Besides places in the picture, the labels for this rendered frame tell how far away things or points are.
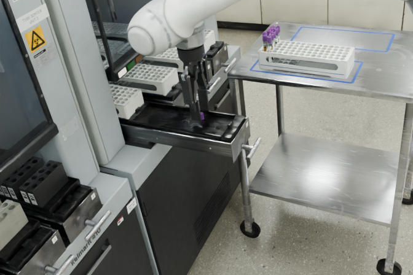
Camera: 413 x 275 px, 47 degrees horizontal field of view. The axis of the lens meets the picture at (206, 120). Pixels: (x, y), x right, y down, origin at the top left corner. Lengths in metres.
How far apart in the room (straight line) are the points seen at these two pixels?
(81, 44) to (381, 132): 1.85
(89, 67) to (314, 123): 1.72
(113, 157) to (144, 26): 0.54
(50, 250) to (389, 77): 1.08
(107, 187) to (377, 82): 0.86
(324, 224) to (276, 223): 0.20
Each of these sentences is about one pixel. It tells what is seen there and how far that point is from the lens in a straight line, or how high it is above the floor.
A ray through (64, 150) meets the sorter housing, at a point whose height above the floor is 0.89.
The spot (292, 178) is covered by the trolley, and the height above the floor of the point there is 0.28.
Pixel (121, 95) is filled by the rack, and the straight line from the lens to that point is 1.52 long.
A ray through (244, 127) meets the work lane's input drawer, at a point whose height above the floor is 0.79.
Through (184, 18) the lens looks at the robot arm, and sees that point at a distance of 1.08.
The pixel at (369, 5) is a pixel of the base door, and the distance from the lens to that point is 3.58.
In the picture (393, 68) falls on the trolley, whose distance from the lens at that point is 1.63.
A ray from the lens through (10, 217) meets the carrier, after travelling 1.19.
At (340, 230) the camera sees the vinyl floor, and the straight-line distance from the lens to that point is 2.18.
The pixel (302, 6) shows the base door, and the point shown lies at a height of 0.24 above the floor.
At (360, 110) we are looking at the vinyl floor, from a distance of 2.90.
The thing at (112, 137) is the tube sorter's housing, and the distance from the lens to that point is 1.45.
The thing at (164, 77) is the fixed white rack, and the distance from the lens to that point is 1.58.
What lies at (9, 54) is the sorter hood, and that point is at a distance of 1.11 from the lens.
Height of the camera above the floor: 1.60
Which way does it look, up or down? 34 degrees down
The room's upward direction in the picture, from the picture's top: 9 degrees counter-clockwise
